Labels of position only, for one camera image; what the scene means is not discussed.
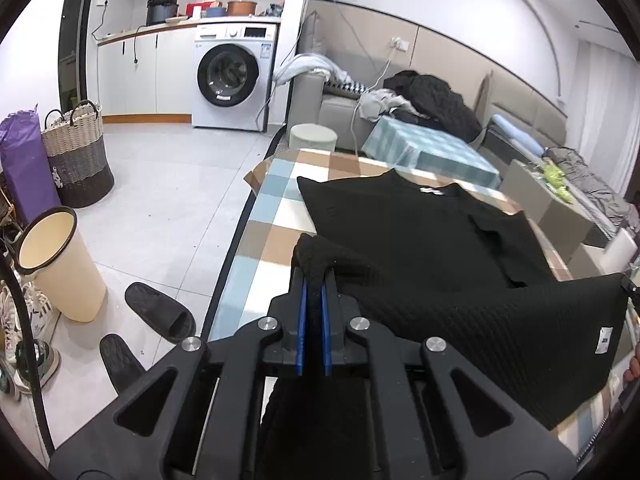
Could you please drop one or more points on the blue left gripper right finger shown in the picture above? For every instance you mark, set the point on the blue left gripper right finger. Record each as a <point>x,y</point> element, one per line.
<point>326,332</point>

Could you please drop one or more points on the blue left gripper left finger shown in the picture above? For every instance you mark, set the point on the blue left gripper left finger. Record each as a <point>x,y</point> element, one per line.
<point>301,329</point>

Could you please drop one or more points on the black knit sweater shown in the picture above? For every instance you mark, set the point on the black knit sweater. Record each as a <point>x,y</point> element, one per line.
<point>455,350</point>

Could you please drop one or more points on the person's right hand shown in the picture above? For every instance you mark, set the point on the person's right hand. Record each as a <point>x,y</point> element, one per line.
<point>632,372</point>

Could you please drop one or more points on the checkered tablecloth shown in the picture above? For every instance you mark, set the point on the checkered tablecloth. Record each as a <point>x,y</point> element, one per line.
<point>260,267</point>

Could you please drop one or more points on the black slipper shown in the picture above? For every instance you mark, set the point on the black slipper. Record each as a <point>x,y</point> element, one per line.
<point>165,315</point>
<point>122,367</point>

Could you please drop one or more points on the round white stool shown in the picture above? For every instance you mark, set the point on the round white stool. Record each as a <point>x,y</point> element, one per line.
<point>316,137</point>

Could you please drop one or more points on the blue plaid side table cloth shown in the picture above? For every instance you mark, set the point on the blue plaid side table cloth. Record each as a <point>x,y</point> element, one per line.
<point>400,144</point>

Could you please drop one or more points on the grey sofa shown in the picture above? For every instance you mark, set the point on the grey sofa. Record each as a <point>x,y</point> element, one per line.
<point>355,43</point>

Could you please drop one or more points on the black quilted jacket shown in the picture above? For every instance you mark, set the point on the black quilted jacket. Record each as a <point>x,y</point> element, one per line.
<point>441,107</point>

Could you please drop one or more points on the white washing machine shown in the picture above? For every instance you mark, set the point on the white washing machine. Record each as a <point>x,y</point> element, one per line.
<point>233,63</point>

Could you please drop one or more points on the woven laundry basket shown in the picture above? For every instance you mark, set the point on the woven laundry basket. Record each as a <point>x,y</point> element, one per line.
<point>76,153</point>

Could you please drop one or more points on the cream waste bin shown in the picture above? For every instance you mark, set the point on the cream waste bin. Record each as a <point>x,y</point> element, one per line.
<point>52,251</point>

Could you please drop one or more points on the white kitchen cabinets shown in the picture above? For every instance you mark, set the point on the white kitchen cabinets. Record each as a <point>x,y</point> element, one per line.
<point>147,76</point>

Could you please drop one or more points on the light blue pillow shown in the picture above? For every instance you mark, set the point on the light blue pillow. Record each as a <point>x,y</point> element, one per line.
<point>517,136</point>

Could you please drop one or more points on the green toy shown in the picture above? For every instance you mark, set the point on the green toy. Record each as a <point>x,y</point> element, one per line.
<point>554,176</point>

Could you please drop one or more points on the purple bag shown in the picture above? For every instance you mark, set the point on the purple bag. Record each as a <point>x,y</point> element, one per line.
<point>24,161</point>

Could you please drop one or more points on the white paper towel roll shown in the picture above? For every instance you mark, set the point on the white paper towel roll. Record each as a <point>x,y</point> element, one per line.
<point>619,252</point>

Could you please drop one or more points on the black cooking pot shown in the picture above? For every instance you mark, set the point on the black cooking pot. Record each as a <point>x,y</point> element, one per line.
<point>158,11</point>

